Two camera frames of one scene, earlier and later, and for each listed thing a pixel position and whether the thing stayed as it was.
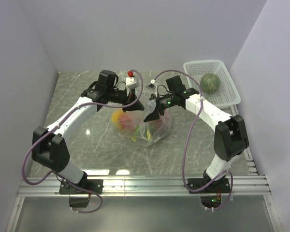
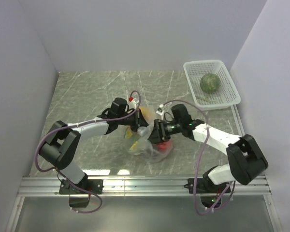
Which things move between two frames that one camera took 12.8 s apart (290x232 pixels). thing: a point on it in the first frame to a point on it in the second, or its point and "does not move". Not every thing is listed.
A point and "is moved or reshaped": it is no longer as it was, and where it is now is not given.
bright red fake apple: [161, 126] is moved or reshaped
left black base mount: [96, 185] does not move
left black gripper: [137, 106] to [139, 121]
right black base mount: [221, 185] does not move
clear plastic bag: [131, 124] is moved or reshaped
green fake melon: [210, 83] does not move
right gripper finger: [154, 116] to [158, 134]
